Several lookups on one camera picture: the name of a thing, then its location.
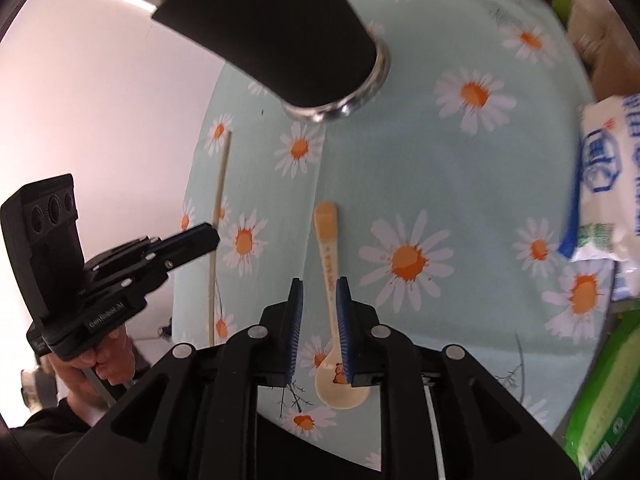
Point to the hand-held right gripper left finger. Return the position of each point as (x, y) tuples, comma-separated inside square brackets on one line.
[(295, 330)]

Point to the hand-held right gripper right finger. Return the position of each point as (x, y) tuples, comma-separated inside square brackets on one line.
[(344, 330)]

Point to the person's left forearm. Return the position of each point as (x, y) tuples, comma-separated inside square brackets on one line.
[(45, 435)]

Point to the wooden chopstick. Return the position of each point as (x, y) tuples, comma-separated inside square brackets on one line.
[(218, 200)]

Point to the black utensil holder cup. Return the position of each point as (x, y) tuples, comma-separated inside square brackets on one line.
[(280, 30)]

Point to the cardboard box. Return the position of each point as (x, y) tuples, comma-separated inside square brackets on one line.
[(600, 50)]

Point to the white and blue bag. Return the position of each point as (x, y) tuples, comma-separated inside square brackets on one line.
[(605, 175)]

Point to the person's left hand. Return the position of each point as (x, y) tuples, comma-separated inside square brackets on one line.
[(117, 360)]

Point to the green rice bag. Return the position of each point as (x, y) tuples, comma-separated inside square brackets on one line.
[(610, 400)]

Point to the daisy print tablecloth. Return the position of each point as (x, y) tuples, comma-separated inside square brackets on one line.
[(450, 170)]

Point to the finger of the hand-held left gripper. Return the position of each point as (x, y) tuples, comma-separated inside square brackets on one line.
[(192, 242)]

